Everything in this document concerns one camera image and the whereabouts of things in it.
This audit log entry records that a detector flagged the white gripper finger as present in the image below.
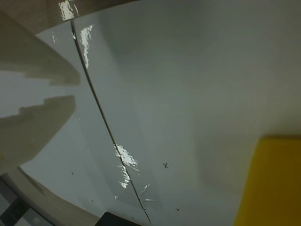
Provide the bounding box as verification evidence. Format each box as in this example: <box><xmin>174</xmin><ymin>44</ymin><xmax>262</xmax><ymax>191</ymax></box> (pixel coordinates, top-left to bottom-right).
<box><xmin>0</xmin><ymin>95</ymin><xmax>76</xmax><ymax>175</ymax></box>
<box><xmin>0</xmin><ymin>10</ymin><xmax>81</xmax><ymax>86</ymax></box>

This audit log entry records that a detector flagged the yellow square block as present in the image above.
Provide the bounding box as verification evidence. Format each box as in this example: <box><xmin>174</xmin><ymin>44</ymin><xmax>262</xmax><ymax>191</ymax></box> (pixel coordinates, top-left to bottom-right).
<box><xmin>232</xmin><ymin>135</ymin><xmax>301</xmax><ymax>226</ymax></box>

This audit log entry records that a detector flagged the white paper sheet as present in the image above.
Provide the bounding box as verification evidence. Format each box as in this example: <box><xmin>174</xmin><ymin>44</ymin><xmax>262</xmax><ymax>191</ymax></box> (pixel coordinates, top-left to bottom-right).
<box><xmin>70</xmin><ymin>0</ymin><xmax>301</xmax><ymax>226</ymax></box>

